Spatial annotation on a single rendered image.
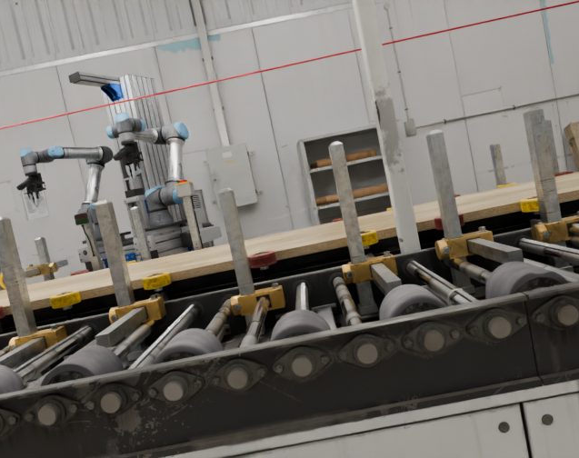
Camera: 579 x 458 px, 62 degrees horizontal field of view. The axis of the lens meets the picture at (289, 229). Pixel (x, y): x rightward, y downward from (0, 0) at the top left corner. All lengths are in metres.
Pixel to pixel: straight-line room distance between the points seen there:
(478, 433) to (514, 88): 5.13
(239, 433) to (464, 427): 0.35
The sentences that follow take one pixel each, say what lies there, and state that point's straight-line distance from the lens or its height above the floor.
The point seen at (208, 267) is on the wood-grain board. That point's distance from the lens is 1.48.
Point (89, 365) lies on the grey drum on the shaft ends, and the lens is 0.92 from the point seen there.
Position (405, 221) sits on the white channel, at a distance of 1.37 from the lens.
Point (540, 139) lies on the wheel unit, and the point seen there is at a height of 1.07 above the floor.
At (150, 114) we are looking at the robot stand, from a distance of 3.45.
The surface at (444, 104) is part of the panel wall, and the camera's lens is 5.46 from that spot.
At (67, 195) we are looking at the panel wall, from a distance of 5.43.
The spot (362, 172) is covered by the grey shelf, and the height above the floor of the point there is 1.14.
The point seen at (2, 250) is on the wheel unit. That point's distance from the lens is 1.46.
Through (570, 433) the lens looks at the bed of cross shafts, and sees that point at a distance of 0.91.
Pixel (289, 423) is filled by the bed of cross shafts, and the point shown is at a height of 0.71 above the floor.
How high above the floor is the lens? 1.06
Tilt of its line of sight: 4 degrees down
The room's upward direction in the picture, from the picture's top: 12 degrees counter-clockwise
